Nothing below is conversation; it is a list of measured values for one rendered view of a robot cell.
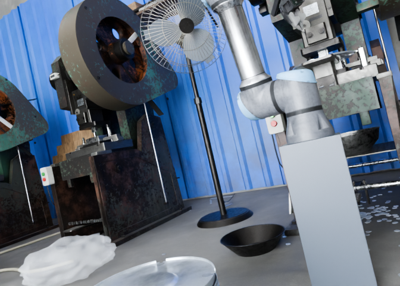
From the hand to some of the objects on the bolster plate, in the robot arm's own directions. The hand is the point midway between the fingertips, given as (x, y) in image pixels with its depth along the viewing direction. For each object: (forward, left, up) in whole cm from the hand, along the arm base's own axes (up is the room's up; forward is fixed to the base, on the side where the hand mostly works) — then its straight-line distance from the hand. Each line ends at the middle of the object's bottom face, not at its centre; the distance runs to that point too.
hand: (299, 28), depth 152 cm
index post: (+15, -23, -23) cm, 36 cm away
